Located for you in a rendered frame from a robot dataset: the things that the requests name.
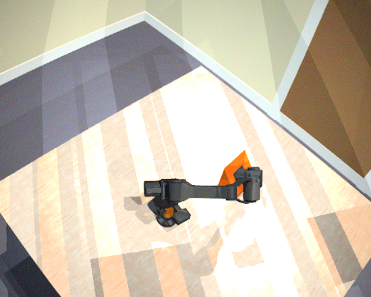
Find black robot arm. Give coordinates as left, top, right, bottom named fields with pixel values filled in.
left=144, top=165, right=263, bottom=216

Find orange cylinder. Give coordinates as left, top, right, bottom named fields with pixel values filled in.
left=163, top=207, right=174, bottom=218

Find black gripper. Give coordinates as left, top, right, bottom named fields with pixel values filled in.
left=167, top=204, right=191, bottom=225

